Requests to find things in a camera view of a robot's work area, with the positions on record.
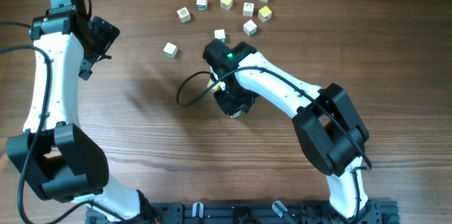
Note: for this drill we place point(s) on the plain white picture block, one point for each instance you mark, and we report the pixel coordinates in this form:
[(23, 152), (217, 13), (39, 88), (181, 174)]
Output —
[(170, 50)]

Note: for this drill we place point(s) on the white block green V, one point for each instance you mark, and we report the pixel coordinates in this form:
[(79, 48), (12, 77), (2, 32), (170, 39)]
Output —
[(250, 28)]

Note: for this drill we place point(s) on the yellow top plain block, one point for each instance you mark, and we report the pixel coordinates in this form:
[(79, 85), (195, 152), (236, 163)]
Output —
[(226, 4)]

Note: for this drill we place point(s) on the yellow top block red mark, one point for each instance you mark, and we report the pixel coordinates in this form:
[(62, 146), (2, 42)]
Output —
[(264, 14)]

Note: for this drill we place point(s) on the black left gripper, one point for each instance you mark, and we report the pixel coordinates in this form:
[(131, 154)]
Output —
[(107, 34)]

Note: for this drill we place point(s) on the white block brown drawing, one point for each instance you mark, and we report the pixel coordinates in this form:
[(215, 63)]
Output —
[(184, 15)]

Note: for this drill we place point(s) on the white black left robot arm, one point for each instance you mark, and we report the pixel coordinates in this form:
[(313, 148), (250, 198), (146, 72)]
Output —
[(55, 158)]

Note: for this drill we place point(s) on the white block red side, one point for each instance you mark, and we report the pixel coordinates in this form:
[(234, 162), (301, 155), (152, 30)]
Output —
[(248, 9)]

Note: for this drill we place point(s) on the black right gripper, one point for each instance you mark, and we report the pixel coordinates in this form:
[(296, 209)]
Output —
[(230, 107)]

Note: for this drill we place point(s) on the white block green J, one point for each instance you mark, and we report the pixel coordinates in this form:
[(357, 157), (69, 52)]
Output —
[(237, 114)]

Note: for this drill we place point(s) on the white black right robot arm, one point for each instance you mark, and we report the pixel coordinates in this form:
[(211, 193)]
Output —
[(328, 127)]

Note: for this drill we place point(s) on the yellow top letter block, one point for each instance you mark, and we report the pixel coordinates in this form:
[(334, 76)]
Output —
[(213, 86)]

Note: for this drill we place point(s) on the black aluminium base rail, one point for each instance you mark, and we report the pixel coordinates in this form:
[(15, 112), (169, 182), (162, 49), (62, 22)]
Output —
[(375, 212)]

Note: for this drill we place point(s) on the white block green side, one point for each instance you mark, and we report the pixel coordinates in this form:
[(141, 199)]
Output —
[(202, 5)]

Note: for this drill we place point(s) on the white block green Z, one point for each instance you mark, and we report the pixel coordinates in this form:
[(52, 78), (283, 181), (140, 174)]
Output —
[(220, 34)]

